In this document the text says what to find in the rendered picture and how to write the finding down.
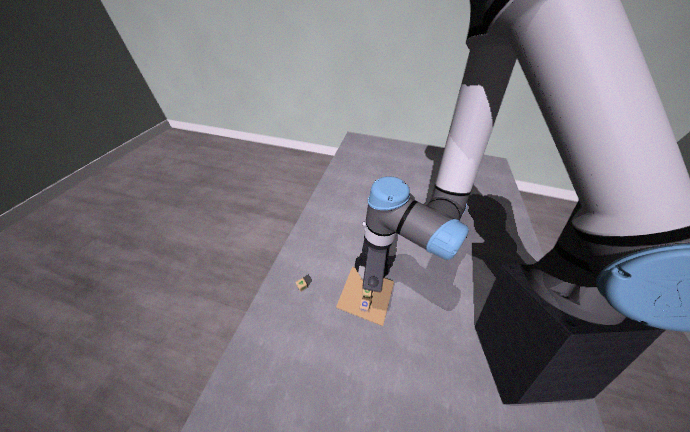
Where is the peach flat mat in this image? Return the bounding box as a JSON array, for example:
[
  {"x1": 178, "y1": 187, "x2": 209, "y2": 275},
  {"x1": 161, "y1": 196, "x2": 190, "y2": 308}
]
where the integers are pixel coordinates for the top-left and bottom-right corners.
[{"x1": 336, "y1": 267, "x2": 394, "y2": 326}]

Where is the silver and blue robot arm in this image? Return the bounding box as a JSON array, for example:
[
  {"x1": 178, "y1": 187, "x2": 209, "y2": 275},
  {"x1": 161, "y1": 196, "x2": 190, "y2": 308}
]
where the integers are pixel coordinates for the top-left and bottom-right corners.
[{"x1": 362, "y1": 0, "x2": 690, "y2": 332}]

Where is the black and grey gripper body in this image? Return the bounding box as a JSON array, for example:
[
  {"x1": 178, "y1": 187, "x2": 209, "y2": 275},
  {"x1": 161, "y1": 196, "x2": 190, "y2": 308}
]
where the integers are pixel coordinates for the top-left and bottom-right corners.
[{"x1": 359, "y1": 234, "x2": 393, "y2": 269}]

